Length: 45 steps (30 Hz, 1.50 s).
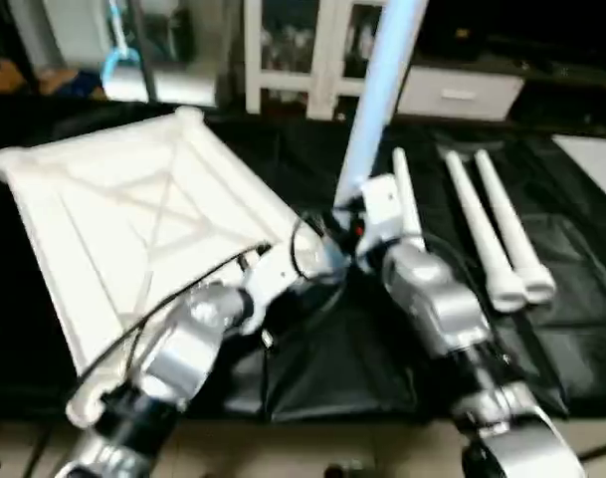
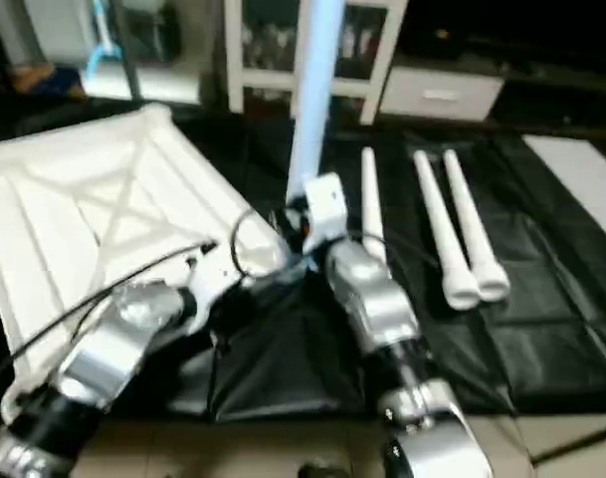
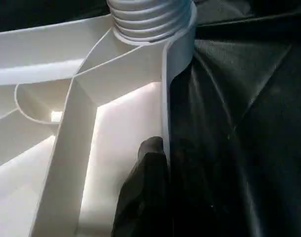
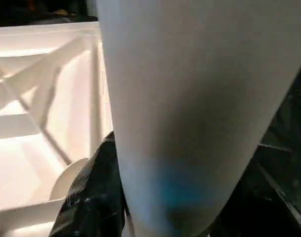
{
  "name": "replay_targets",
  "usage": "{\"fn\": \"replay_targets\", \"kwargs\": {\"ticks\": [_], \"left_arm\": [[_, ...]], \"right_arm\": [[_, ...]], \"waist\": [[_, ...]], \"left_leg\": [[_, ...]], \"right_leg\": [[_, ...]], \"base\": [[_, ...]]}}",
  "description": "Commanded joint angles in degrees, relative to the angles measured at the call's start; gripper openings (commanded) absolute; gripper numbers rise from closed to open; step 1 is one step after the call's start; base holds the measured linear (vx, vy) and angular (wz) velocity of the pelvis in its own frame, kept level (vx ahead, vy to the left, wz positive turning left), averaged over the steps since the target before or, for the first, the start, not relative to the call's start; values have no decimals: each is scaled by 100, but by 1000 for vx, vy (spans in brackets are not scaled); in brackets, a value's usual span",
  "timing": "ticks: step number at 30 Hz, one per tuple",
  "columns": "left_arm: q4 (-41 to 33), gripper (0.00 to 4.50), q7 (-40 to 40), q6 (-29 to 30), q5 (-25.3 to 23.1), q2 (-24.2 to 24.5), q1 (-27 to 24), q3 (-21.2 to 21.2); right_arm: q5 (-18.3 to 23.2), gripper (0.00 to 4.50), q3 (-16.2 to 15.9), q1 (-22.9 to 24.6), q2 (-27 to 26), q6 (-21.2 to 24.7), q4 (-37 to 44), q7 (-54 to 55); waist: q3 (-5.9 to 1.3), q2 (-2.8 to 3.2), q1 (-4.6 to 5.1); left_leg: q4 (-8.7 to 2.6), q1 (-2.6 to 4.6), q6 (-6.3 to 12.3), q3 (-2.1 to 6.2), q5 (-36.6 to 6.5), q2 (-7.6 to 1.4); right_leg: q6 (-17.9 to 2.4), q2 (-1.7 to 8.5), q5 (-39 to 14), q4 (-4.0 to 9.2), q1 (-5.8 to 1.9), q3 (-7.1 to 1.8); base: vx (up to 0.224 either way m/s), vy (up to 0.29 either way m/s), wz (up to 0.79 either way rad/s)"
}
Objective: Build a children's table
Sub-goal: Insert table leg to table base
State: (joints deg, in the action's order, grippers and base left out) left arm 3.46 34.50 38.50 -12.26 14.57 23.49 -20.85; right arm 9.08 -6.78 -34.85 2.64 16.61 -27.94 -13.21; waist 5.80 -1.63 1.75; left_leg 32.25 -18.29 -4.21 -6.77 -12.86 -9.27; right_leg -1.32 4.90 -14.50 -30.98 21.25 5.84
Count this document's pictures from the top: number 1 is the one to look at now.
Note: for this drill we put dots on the black work mat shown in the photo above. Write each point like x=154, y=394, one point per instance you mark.
x=322, y=368

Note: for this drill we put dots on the white plastic table top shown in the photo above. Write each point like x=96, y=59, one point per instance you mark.
x=133, y=219

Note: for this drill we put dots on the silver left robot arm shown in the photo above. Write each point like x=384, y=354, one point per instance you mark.
x=173, y=358

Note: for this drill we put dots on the white glass-door cabinet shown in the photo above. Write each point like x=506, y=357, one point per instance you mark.
x=293, y=50

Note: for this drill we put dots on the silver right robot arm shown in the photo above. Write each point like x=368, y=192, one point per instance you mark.
x=452, y=329

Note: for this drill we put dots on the white low drawer unit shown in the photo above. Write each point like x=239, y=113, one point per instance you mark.
x=462, y=95

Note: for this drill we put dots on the blue cardboard box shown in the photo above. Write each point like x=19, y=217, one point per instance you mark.
x=72, y=82

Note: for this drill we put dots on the white plastic table leg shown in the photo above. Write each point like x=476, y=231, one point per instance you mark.
x=516, y=229
x=482, y=229
x=377, y=100
x=409, y=199

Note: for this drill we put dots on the white sheet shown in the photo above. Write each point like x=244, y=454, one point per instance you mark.
x=591, y=164

